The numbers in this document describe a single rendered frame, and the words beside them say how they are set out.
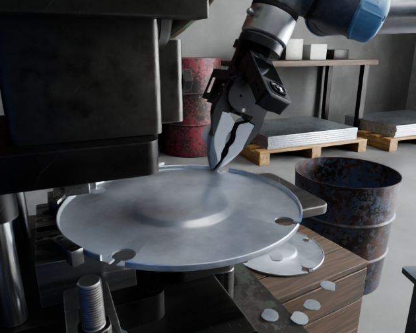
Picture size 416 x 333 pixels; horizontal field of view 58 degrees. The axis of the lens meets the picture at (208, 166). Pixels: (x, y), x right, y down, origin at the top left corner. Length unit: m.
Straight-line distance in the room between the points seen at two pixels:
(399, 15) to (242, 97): 0.34
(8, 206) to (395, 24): 0.68
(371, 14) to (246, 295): 0.44
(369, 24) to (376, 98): 4.90
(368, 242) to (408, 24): 0.98
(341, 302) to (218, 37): 3.26
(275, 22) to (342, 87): 4.50
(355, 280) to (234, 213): 0.85
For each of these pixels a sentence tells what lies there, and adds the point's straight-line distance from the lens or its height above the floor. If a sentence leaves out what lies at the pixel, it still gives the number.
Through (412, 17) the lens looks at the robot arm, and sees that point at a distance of 0.79.
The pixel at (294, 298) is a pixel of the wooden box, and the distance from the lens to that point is 1.08.
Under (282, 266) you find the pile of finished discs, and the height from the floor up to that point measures 0.35.
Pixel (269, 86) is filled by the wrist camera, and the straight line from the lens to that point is 0.51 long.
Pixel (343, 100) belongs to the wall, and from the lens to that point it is 5.12.
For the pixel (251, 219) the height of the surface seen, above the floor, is 0.78.
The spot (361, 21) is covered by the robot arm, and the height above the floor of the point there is 1.00.
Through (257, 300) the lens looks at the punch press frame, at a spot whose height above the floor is 0.65.
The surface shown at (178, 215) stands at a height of 0.79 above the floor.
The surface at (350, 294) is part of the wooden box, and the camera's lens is 1.27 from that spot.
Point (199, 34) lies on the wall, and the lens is 4.00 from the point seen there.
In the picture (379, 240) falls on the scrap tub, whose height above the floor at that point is 0.25.
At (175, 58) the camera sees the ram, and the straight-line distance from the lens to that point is 0.37.
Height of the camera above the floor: 0.97
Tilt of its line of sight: 18 degrees down
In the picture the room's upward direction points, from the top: straight up
